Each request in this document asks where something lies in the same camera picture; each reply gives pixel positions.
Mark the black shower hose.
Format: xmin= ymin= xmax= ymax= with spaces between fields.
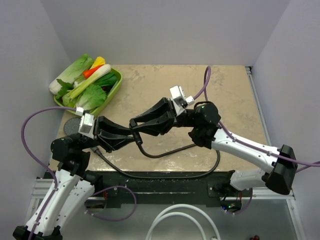
xmin=90 ymin=142 xmax=221 ymax=180

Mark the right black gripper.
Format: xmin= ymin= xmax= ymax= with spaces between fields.
xmin=131 ymin=97 xmax=198 ymax=136

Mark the white hose loop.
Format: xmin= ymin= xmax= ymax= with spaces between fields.
xmin=145 ymin=204 xmax=221 ymax=240

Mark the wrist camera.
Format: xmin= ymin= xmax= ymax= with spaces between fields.
xmin=75 ymin=107 xmax=95 ymax=139
xmin=169 ymin=85 xmax=195 ymax=116

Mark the orange carrot toy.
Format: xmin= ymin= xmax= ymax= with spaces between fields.
xmin=82 ymin=65 xmax=102 ymax=79

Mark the yellow pepper toy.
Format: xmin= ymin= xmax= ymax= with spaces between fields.
xmin=90 ymin=56 xmax=106 ymax=70

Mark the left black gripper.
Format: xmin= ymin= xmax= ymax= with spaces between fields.
xmin=74 ymin=115 xmax=137 ymax=152

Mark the white leek toy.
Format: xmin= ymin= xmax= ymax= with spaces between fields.
xmin=66 ymin=64 xmax=112 ymax=99

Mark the green plastic tray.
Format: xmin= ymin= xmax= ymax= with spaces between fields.
xmin=53 ymin=67 xmax=123 ymax=116

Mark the green lettuce toy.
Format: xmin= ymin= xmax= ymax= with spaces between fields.
xmin=62 ymin=84 xmax=107 ymax=112

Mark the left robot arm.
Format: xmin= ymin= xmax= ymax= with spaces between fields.
xmin=13 ymin=113 xmax=135 ymax=240

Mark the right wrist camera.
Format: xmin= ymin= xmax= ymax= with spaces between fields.
xmin=169 ymin=85 xmax=195 ymax=116

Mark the black angle valve fitting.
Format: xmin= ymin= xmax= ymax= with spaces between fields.
xmin=132 ymin=131 xmax=143 ymax=146

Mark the red small object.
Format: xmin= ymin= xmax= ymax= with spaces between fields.
xmin=249 ymin=235 xmax=260 ymax=240

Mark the dark green vegetable toy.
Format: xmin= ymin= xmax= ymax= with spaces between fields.
xmin=93 ymin=72 xmax=118 ymax=88

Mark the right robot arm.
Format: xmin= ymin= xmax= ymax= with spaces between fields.
xmin=129 ymin=97 xmax=298 ymax=197

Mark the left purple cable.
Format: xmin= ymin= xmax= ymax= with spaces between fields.
xmin=20 ymin=106 xmax=138 ymax=240

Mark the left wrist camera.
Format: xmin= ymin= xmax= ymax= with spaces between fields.
xmin=75 ymin=107 xmax=95 ymax=139

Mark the napa cabbage toy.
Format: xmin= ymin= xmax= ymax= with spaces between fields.
xmin=49 ymin=54 xmax=94 ymax=95

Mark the grey shower head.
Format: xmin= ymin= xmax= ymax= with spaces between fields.
xmin=63 ymin=117 xmax=81 ymax=136

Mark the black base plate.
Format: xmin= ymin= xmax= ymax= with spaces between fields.
xmin=85 ymin=170 xmax=250 ymax=208

